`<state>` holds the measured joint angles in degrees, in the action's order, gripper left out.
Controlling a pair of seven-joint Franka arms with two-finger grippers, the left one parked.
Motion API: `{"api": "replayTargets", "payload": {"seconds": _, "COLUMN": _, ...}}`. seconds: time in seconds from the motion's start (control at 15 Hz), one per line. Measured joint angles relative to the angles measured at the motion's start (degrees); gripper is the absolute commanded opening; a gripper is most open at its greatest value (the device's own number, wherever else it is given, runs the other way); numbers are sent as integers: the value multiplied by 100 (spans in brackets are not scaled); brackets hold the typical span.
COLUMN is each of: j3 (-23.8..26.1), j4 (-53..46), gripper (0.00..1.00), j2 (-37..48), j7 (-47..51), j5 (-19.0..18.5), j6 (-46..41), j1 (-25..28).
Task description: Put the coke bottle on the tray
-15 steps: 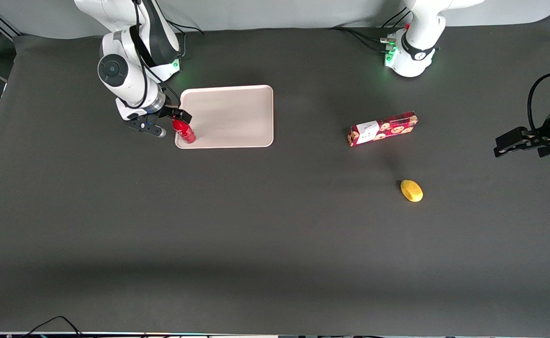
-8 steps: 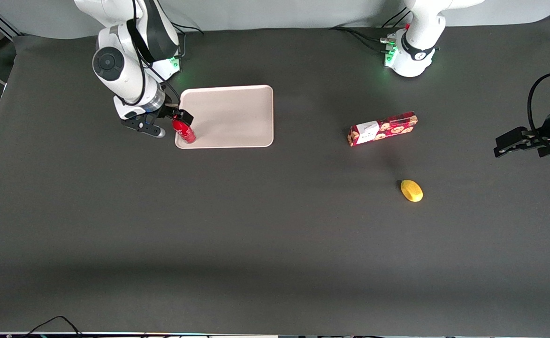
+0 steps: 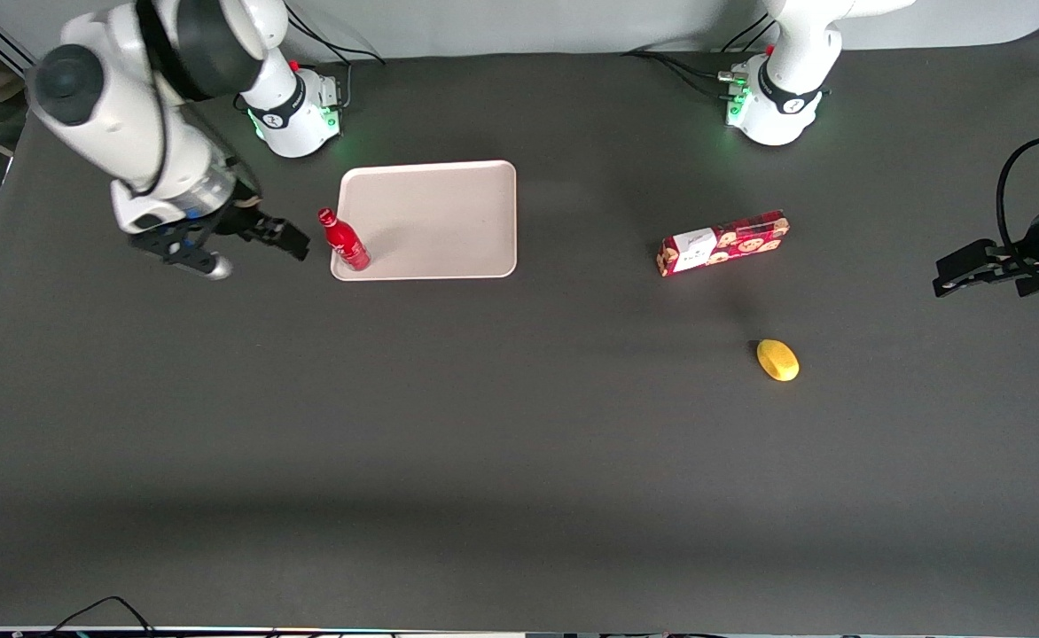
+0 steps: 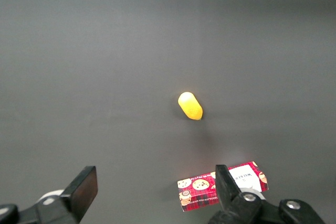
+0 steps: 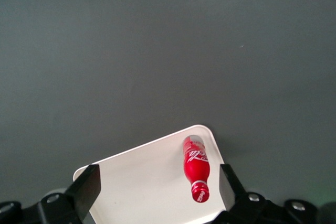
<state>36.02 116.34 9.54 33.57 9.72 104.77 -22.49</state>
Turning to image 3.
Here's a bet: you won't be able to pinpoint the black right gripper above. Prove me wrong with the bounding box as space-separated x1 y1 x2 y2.
129 204 311 268

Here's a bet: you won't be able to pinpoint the red coke bottle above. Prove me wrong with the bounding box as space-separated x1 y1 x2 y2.
318 208 372 272

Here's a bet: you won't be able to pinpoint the beige plastic tray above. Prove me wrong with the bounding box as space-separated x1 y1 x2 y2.
331 160 518 282

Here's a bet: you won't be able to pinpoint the yellow lemon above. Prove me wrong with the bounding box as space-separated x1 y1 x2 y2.
756 338 801 383

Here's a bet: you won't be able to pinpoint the red cookie box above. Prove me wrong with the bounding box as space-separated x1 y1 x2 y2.
657 210 791 278

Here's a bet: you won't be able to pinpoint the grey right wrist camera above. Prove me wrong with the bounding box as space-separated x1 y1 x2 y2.
184 252 234 282

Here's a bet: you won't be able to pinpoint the black right arm base cables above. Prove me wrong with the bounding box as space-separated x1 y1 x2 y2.
287 9 387 112

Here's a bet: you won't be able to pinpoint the black arm base cables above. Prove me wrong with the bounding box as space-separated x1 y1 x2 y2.
623 11 782 100
287 9 387 112

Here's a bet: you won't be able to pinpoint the black left arm base cables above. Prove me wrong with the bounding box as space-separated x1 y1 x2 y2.
623 11 782 100

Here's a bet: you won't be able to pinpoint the black cable at table edge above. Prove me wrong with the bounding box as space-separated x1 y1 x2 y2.
45 596 159 637

